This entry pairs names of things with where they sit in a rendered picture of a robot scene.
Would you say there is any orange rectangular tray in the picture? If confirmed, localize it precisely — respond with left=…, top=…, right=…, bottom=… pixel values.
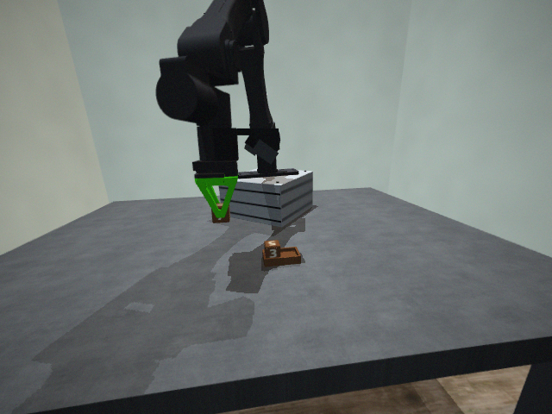
left=262, top=247, right=301, bottom=267

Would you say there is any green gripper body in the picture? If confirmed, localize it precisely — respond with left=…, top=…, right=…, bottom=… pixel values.
left=192, top=124, right=238, bottom=179

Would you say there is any brown number cube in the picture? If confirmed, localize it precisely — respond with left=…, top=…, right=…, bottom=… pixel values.
left=211, top=203, right=230, bottom=223
left=264, top=240, right=280, bottom=258

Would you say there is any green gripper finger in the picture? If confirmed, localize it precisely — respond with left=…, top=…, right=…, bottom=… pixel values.
left=195, top=176, right=238, bottom=218
left=207, top=185, right=220, bottom=204

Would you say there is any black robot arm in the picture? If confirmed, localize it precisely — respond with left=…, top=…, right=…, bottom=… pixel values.
left=156, top=0, right=298, bottom=179

